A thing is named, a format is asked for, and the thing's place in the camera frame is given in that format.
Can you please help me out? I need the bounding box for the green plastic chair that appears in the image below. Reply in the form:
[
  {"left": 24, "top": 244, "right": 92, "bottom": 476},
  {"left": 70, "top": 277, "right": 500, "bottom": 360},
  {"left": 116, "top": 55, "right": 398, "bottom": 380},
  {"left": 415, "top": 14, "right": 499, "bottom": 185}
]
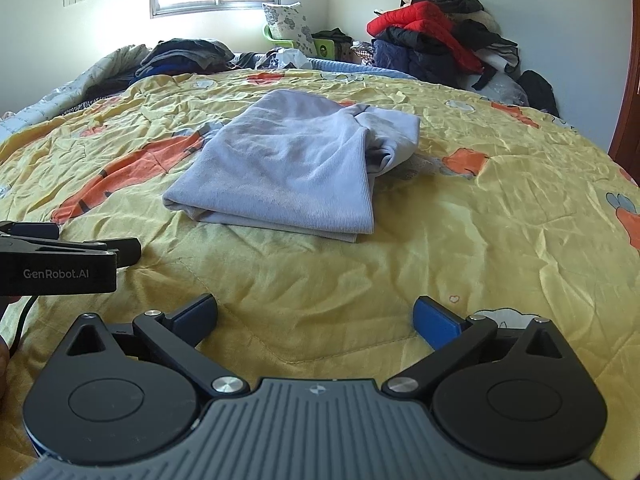
[{"left": 263, "top": 25, "right": 336, "bottom": 59}]

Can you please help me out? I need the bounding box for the pale patterned quilt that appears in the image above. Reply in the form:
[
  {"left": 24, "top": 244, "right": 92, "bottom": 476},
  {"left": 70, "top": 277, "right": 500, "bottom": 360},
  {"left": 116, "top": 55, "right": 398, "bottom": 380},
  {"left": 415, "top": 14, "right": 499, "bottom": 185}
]
[{"left": 0, "top": 45, "right": 151, "bottom": 133}]

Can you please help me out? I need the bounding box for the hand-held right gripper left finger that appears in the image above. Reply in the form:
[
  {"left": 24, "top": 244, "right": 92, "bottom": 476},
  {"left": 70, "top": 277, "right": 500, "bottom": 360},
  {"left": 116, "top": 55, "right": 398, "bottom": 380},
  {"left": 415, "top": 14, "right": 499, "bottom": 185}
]
[{"left": 65, "top": 294, "right": 250, "bottom": 400}]

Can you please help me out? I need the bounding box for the stack of folded dark clothes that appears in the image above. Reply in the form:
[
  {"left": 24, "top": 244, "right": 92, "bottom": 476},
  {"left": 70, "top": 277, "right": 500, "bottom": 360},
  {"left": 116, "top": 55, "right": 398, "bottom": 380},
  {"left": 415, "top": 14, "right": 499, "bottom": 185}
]
[{"left": 131, "top": 38, "right": 236, "bottom": 81}]

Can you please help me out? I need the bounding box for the brown wooden door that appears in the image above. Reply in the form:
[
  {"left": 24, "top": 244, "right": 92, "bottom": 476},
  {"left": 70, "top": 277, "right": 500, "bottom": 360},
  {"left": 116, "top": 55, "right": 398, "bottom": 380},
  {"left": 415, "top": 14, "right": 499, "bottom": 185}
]
[{"left": 607, "top": 0, "right": 640, "bottom": 183}]

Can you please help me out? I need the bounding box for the yellow printed blanket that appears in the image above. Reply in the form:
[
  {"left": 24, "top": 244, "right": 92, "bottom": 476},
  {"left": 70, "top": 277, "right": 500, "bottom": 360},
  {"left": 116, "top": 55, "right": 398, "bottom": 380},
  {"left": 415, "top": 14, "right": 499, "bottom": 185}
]
[{"left": 0, "top": 67, "right": 640, "bottom": 461}]

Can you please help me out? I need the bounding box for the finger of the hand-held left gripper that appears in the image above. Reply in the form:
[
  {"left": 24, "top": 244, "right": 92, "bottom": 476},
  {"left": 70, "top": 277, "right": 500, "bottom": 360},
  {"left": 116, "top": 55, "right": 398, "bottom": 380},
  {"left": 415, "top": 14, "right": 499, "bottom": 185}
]
[
  {"left": 0, "top": 234, "right": 142, "bottom": 267},
  {"left": 0, "top": 221, "right": 61, "bottom": 241}
]

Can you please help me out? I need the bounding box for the black backpack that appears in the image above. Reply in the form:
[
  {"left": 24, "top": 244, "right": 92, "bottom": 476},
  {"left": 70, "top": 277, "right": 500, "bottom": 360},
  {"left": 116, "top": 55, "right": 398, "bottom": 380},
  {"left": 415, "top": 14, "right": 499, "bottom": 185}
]
[{"left": 517, "top": 70, "right": 561, "bottom": 118}]

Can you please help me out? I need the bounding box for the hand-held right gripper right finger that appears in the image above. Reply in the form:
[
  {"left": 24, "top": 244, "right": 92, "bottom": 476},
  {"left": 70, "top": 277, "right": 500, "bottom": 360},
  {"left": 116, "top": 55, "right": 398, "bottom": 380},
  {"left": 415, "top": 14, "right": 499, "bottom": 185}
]
[{"left": 381, "top": 296, "right": 571, "bottom": 399}]

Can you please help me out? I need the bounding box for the light purple long-sleeve shirt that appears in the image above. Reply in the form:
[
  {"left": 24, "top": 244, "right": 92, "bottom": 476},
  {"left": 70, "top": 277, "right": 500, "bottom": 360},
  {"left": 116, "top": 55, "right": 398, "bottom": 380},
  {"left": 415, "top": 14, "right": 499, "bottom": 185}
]
[{"left": 162, "top": 89, "right": 421, "bottom": 245}]

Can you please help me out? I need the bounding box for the heap of dark jackets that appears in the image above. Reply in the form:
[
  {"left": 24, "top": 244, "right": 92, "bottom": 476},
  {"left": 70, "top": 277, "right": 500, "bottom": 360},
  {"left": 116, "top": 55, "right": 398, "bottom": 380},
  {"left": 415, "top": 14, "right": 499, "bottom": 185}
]
[{"left": 350, "top": 0, "right": 521, "bottom": 92}]

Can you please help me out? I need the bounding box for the white plastic bag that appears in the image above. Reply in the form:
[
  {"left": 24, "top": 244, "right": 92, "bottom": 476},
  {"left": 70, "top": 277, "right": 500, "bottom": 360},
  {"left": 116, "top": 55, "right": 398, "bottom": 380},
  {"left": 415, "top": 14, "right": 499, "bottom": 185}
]
[{"left": 257, "top": 49, "right": 313, "bottom": 70}]

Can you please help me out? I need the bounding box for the pale grey bundle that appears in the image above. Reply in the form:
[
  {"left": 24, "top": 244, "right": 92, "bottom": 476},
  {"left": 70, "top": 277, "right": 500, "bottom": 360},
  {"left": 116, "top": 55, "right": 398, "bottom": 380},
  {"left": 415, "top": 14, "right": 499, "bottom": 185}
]
[{"left": 470, "top": 67, "right": 530, "bottom": 107}]

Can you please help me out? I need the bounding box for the blue bed sheet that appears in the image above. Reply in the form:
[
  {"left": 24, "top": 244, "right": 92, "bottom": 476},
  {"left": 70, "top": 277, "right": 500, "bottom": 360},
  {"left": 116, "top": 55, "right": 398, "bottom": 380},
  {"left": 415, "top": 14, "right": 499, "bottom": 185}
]
[{"left": 235, "top": 57, "right": 418, "bottom": 81}]

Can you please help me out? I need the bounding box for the red jacket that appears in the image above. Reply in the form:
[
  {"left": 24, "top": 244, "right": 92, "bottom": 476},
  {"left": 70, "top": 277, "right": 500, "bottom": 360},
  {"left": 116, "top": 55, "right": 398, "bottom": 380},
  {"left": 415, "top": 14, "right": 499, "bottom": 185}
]
[{"left": 366, "top": 1, "right": 485, "bottom": 75}]

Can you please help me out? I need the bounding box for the grey floral pillow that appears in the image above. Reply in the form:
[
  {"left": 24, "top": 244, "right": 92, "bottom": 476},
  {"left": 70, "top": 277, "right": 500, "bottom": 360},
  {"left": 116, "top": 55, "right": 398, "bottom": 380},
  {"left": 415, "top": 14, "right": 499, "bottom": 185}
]
[{"left": 261, "top": 1, "right": 318, "bottom": 58}]

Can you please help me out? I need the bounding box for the dark cloth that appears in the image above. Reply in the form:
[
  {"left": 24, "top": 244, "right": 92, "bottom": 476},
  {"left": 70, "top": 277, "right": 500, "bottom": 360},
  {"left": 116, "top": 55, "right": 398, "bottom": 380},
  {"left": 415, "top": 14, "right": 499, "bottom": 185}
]
[{"left": 312, "top": 28, "right": 353, "bottom": 43}]

